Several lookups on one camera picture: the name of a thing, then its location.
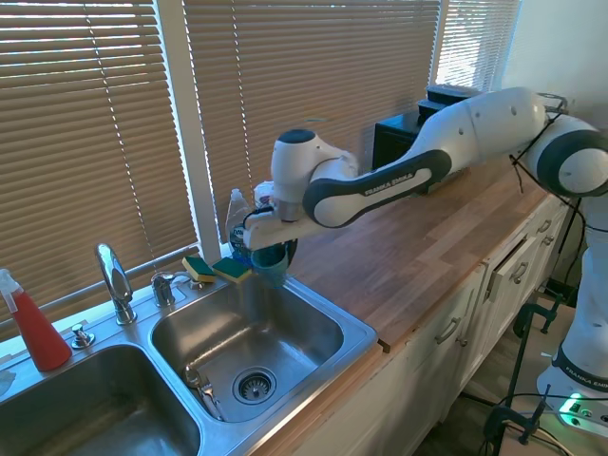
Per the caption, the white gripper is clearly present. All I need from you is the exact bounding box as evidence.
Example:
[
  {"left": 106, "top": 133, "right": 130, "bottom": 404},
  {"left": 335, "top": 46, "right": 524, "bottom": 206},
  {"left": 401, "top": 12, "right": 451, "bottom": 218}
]
[{"left": 245, "top": 208, "right": 317, "bottom": 277}]

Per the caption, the teal mug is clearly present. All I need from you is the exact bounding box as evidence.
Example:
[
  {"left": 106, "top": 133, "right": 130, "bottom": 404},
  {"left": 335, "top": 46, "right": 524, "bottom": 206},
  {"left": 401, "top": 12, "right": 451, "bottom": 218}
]
[{"left": 250, "top": 243, "right": 290, "bottom": 290}]

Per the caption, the stainless steel double sink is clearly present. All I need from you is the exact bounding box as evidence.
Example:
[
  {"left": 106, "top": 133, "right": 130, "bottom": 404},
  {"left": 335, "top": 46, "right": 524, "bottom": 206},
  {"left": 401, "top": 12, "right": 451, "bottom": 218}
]
[{"left": 0, "top": 272, "right": 379, "bottom": 456}]

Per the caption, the chrome sink soap dispenser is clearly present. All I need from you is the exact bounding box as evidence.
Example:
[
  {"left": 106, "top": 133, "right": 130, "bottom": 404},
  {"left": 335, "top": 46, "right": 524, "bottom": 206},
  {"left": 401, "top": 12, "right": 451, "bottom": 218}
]
[{"left": 150, "top": 271, "right": 192, "bottom": 308}]

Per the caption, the metal sink drain strainer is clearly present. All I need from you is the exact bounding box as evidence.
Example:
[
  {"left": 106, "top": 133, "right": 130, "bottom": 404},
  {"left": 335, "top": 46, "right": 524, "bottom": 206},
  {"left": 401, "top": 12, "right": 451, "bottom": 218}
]
[{"left": 232, "top": 365, "right": 278, "bottom": 407}]

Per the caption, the chrome sink hole knob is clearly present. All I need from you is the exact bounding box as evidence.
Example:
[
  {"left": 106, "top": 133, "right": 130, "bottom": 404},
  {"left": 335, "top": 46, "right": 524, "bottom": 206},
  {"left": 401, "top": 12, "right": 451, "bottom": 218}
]
[{"left": 70, "top": 323, "right": 97, "bottom": 350}]

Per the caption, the yellow green sponge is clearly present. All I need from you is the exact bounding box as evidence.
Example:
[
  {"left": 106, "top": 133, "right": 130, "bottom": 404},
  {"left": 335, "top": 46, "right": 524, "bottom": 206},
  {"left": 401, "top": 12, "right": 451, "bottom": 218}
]
[
  {"left": 211, "top": 256, "right": 254, "bottom": 286},
  {"left": 180, "top": 255, "right": 217, "bottom": 283}
]

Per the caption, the clear dish soap bottle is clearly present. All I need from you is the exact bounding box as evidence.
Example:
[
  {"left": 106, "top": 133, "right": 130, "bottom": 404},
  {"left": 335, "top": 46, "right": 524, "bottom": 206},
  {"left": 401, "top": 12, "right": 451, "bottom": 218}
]
[{"left": 224, "top": 187, "right": 256, "bottom": 268}]

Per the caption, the metal spoon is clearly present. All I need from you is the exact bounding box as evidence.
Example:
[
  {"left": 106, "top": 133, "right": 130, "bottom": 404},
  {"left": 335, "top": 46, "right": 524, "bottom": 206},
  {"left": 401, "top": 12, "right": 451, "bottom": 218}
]
[{"left": 183, "top": 364, "right": 206, "bottom": 389}]

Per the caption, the black box appliance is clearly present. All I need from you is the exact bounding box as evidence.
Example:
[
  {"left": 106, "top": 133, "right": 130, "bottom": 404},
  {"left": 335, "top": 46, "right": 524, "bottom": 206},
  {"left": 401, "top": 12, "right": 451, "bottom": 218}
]
[{"left": 371, "top": 112, "right": 428, "bottom": 172}]

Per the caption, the metal fork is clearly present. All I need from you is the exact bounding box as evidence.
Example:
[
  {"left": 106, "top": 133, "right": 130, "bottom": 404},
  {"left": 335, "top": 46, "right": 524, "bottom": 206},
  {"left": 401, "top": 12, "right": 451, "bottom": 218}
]
[{"left": 196, "top": 379, "right": 225, "bottom": 422}]

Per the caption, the wide tan window blind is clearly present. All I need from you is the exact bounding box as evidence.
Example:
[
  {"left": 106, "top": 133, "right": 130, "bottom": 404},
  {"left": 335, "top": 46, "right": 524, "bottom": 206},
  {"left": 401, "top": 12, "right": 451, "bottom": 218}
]
[{"left": 181, "top": 0, "right": 444, "bottom": 244}]

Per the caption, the chrome faucet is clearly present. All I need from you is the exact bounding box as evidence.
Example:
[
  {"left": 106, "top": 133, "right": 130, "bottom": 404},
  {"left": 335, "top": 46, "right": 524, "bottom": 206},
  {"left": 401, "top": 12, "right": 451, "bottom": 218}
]
[{"left": 94, "top": 242, "right": 139, "bottom": 326}]

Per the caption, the white kitchen cabinet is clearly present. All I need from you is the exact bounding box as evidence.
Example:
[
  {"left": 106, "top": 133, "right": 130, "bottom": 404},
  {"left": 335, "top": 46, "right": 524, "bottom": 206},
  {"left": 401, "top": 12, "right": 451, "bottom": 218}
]
[{"left": 284, "top": 189, "right": 586, "bottom": 456}]

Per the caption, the black coffee machine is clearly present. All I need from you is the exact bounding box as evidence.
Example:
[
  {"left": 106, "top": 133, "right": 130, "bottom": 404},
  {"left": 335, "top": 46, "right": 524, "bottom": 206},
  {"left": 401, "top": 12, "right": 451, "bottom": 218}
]
[{"left": 416, "top": 84, "right": 477, "bottom": 130}]

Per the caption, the red spray bottle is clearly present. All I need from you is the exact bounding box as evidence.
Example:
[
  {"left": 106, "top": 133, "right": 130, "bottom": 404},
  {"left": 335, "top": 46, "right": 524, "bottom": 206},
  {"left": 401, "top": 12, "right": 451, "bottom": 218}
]
[{"left": 0, "top": 267, "right": 74, "bottom": 373}]

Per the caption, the black stand pole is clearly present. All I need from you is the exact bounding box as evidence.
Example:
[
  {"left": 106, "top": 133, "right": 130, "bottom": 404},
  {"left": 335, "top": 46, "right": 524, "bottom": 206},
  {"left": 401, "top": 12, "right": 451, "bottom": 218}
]
[{"left": 503, "top": 326, "right": 529, "bottom": 415}]

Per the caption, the black clamp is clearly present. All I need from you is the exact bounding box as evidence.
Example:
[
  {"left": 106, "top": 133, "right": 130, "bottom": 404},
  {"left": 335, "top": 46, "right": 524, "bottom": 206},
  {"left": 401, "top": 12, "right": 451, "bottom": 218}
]
[
  {"left": 512, "top": 294, "right": 564, "bottom": 339},
  {"left": 484, "top": 384, "right": 553, "bottom": 446}
]

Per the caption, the narrow white window blind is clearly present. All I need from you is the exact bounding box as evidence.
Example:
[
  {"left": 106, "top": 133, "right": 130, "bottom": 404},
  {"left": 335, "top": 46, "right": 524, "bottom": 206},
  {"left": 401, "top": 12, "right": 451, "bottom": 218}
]
[{"left": 436, "top": 0, "right": 522, "bottom": 94}]

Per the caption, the white window frame post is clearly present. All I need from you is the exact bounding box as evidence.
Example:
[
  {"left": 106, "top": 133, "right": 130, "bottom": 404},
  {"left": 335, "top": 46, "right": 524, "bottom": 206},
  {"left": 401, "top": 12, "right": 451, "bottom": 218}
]
[{"left": 156, "top": 0, "right": 222, "bottom": 260}]

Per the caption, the bundle of floor cables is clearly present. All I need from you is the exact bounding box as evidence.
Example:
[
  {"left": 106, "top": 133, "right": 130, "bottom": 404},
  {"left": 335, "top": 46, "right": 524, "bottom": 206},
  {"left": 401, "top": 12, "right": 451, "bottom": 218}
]
[{"left": 479, "top": 416, "right": 608, "bottom": 456}]

